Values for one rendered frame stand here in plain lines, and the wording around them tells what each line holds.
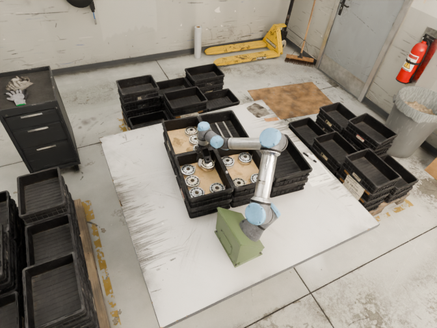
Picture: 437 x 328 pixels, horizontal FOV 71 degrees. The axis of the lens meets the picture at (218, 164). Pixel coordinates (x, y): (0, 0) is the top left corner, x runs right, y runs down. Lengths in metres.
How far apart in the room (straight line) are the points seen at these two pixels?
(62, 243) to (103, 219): 0.60
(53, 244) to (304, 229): 1.78
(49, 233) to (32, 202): 0.28
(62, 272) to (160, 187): 0.83
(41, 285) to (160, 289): 0.79
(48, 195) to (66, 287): 0.79
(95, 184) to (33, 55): 2.30
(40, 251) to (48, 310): 0.51
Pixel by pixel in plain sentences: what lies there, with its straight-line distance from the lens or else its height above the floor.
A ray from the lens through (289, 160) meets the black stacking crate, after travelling 2.39.
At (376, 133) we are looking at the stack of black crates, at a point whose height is 0.50.
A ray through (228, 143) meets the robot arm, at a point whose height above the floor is 1.13.
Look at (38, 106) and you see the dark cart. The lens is 2.94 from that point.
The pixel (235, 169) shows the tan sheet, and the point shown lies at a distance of 2.22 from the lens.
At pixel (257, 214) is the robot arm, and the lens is 1.65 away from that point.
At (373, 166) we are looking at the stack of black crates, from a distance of 3.18.
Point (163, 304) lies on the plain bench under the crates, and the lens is 1.86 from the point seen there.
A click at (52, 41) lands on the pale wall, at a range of 4.91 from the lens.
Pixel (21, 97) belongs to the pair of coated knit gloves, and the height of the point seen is 0.89.
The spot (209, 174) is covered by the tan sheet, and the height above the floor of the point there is 0.83.
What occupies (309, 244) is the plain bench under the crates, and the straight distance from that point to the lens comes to 2.14.
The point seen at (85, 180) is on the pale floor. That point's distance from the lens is 3.39.
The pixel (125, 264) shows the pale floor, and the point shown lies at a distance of 2.77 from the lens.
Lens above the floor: 2.45
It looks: 46 degrees down
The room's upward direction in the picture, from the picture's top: 6 degrees clockwise
